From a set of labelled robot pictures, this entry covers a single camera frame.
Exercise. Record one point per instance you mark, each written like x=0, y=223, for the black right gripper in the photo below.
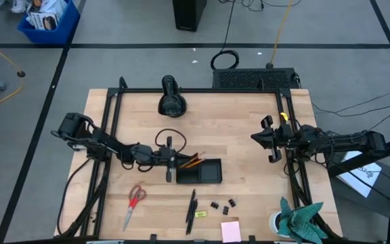
x=281, y=139

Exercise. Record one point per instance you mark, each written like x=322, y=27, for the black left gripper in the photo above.
x=170, y=159

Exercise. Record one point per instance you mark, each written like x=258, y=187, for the black mesh desk organizer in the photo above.
x=210, y=173

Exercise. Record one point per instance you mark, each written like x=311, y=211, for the black binder clip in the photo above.
x=214, y=205
x=232, y=203
x=225, y=210

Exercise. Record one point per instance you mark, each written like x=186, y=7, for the yellow eraser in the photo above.
x=201, y=214

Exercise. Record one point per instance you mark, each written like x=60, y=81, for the black pen with white print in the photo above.
x=191, y=217

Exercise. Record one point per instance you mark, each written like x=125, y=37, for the pink sticky note pad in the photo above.
x=231, y=232

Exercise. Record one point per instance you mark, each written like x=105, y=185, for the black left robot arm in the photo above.
x=107, y=144

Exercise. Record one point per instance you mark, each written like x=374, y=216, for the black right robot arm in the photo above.
x=344, y=140

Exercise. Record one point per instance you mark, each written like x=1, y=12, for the yellow tape tag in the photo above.
x=284, y=117

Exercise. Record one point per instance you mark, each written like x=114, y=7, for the black gooseneck desk lamp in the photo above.
x=172, y=101

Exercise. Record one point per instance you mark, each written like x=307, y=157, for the black perforated computer case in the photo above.
x=252, y=78

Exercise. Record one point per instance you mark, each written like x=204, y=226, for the green plant in white pot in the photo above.
x=300, y=223

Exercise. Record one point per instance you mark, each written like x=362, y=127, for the white paper sheet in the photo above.
x=361, y=176

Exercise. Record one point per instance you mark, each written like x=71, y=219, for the black computer tower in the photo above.
x=188, y=15

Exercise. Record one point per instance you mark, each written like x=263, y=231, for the blue plastic bin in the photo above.
x=56, y=35

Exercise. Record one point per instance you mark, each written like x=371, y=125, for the magazines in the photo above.
x=44, y=18

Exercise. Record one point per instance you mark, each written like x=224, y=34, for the black frame clamp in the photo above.
x=252, y=239
x=153, y=238

